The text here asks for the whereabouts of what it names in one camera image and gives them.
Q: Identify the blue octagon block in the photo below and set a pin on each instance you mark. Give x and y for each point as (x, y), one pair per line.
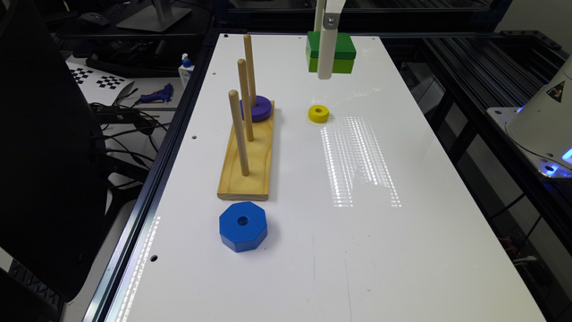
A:
(243, 226)

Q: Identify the checkerboard calibration sheet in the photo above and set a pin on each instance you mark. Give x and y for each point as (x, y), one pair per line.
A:
(97, 86)

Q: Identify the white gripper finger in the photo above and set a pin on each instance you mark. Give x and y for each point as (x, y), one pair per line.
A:
(319, 14)
(328, 37)

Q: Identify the black computer mouse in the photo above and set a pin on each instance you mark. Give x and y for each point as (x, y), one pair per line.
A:
(92, 21)

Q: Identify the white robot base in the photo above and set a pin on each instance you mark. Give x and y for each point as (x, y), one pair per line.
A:
(541, 128)

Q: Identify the blue glue gun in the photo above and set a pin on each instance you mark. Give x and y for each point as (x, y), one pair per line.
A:
(164, 95)

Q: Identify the middle wooden peg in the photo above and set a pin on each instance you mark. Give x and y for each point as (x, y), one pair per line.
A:
(246, 107)

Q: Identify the white lotion bottle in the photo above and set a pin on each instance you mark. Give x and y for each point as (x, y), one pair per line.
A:
(186, 69)

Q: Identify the silver monitor stand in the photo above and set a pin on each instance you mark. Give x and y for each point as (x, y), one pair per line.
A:
(157, 17)

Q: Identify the rear wooden peg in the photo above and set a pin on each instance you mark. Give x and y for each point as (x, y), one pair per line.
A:
(250, 69)

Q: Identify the wooden peg base board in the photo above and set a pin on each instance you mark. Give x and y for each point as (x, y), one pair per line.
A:
(255, 186)

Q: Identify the front wooden peg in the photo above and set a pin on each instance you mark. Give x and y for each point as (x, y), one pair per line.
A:
(239, 131)

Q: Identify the green square block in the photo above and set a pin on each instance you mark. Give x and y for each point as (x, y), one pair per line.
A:
(344, 56)

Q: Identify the black monitor back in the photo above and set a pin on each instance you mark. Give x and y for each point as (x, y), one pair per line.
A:
(53, 193)

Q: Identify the wooden peg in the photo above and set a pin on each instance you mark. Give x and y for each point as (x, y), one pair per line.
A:
(250, 69)
(239, 131)
(246, 107)

